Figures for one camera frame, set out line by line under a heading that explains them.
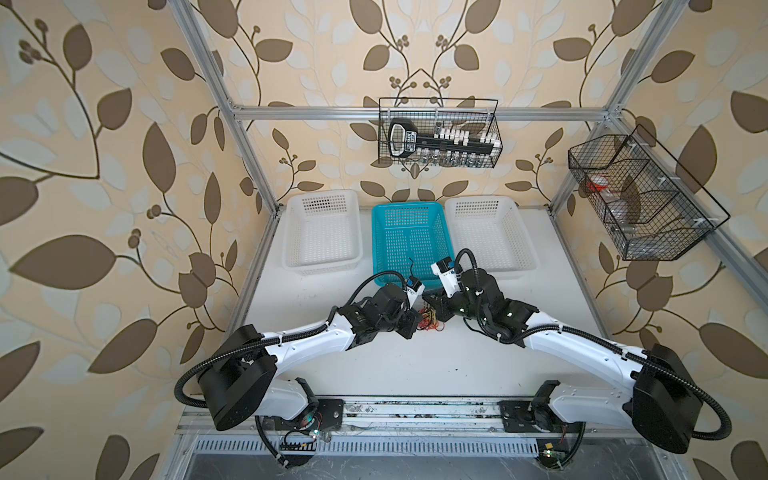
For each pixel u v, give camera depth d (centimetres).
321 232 115
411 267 105
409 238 112
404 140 85
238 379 42
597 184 81
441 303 68
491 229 115
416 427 74
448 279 71
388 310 64
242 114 93
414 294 74
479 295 59
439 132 82
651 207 73
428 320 82
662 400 40
